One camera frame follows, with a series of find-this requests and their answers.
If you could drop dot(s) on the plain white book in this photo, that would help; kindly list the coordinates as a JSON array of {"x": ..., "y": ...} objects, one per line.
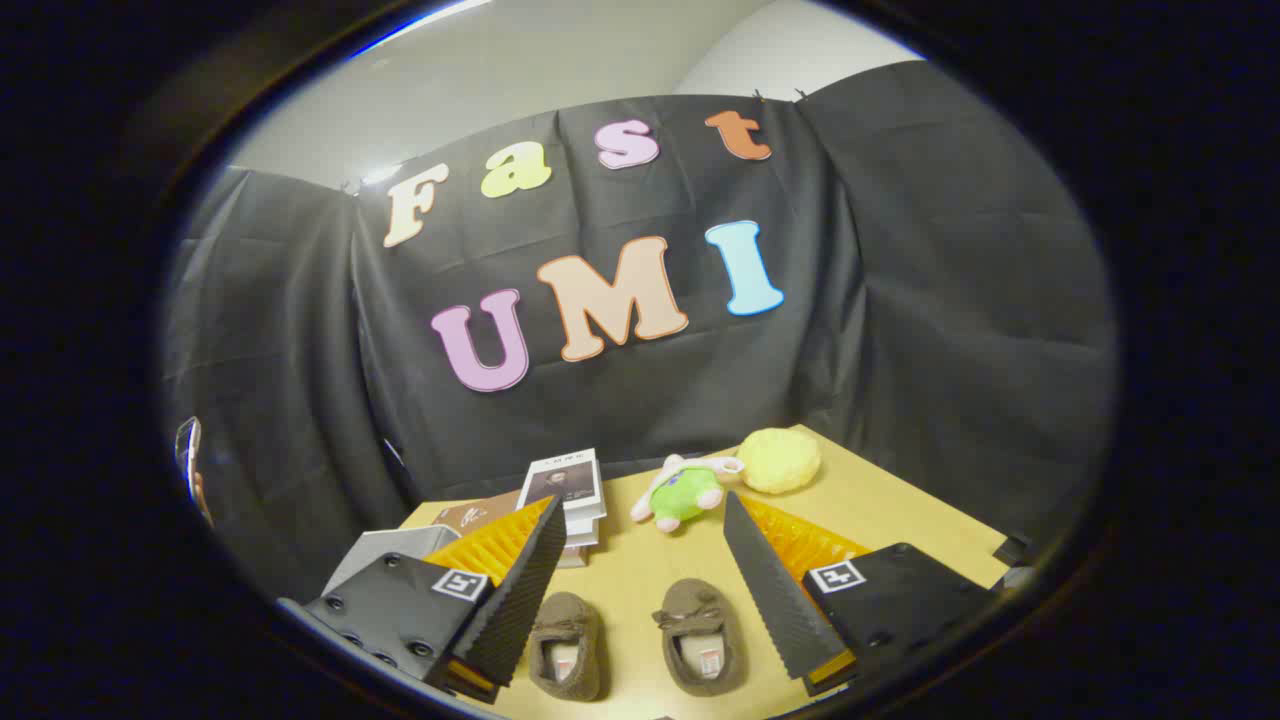
[{"x": 585, "y": 535}]

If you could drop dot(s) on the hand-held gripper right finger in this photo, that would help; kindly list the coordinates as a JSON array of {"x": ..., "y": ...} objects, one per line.
[{"x": 775, "y": 600}]

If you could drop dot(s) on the brown fuzzy shoe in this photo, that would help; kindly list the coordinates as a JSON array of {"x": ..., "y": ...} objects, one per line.
[
  {"x": 695, "y": 605},
  {"x": 565, "y": 615}
]

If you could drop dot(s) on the black bracket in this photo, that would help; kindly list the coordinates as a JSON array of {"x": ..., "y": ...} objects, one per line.
[{"x": 1013, "y": 550}]

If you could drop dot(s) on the yellow plush cushion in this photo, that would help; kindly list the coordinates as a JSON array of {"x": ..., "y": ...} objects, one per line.
[{"x": 780, "y": 460}]

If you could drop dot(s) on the green plush toy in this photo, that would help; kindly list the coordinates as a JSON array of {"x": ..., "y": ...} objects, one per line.
[{"x": 680, "y": 495}]

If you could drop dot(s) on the pale grey storage box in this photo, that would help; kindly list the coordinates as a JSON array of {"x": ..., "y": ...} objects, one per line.
[{"x": 385, "y": 542}]

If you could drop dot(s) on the brown book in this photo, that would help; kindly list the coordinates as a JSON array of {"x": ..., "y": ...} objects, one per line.
[{"x": 475, "y": 512}]

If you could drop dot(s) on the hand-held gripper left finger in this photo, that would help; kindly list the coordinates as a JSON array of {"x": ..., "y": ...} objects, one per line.
[{"x": 520, "y": 600}]

